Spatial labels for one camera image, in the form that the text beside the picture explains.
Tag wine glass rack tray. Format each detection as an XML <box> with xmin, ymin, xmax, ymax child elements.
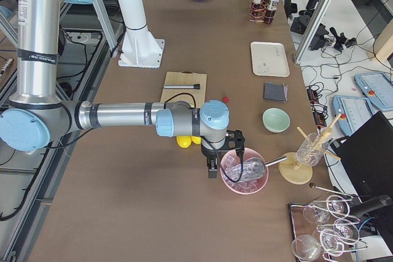
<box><xmin>289</xmin><ymin>193</ymin><xmax>368</xmax><ymax>261</ymax></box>

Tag grey folded cloth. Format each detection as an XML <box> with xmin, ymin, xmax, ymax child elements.
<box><xmin>263</xmin><ymin>82</ymin><xmax>288</xmax><ymax>102</ymax></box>

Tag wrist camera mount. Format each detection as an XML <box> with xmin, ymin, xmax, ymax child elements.
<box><xmin>224</xmin><ymin>130</ymin><xmax>245</xmax><ymax>152</ymax></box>

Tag steel muddler black tip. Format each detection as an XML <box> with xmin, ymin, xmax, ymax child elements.
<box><xmin>163</xmin><ymin>83</ymin><xmax>201</xmax><ymax>90</ymax></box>

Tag cream rabbit tray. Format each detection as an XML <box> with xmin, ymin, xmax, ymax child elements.
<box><xmin>251</xmin><ymin>42</ymin><xmax>290</xmax><ymax>77</ymax></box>

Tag blue teach pendant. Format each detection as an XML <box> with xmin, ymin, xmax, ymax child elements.
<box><xmin>354</xmin><ymin>72</ymin><xmax>392</xmax><ymax>111</ymax></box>
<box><xmin>332</xmin><ymin>95</ymin><xmax>376</xmax><ymax>136</ymax></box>

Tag wooden cup tree stand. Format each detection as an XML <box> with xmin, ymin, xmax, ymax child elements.
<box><xmin>278</xmin><ymin>114</ymin><xmax>343</xmax><ymax>185</ymax></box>

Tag metal ice scoop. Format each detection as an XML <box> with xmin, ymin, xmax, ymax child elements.
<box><xmin>239</xmin><ymin>156</ymin><xmax>287</xmax><ymax>182</ymax></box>

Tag clear glass mug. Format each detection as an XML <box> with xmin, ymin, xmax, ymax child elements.
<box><xmin>296</xmin><ymin>133</ymin><xmax>329</xmax><ymax>167</ymax></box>

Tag wooden cutting board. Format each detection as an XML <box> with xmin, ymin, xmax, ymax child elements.
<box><xmin>160</xmin><ymin>72</ymin><xmax>207</xmax><ymax>107</ymax></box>

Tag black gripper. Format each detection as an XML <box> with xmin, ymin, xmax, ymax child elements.
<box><xmin>201</xmin><ymin>145</ymin><xmax>224</xmax><ymax>179</ymax></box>

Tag green ceramic bowl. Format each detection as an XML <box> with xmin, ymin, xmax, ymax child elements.
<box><xmin>262</xmin><ymin>108</ymin><xmax>290</xmax><ymax>133</ymax></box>

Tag tea bottle middle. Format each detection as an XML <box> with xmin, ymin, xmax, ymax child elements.
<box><xmin>250</xmin><ymin>0</ymin><xmax>263</xmax><ymax>20</ymax></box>

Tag black monitor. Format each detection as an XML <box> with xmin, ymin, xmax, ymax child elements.
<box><xmin>331</xmin><ymin>111</ymin><xmax>392</xmax><ymax>196</ymax></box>

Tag tea bottle front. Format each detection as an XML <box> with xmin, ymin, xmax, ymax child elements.
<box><xmin>264</xmin><ymin>0</ymin><xmax>279</xmax><ymax>24</ymax></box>

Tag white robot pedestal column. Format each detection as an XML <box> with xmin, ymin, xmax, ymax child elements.
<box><xmin>118</xmin><ymin>0</ymin><xmax>165</xmax><ymax>69</ymax></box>

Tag pink bowl with ice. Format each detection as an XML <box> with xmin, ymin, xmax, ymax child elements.
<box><xmin>220</xmin><ymin>148</ymin><xmax>268</xmax><ymax>195</ymax></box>

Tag copper wire bottle rack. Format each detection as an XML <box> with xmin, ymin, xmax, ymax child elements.
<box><xmin>249</xmin><ymin>0</ymin><xmax>279</xmax><ymax>24</ymax></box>

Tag yellow lemon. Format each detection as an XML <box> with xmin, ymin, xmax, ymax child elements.
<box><xmin>191</xmin><ymin>136</ymin><xmax>201</xmax><ymax>145</ymax></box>
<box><xmin>176</xmin><ymin>136</ymin><xmax>192</xmax><ymax>148</ymax></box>

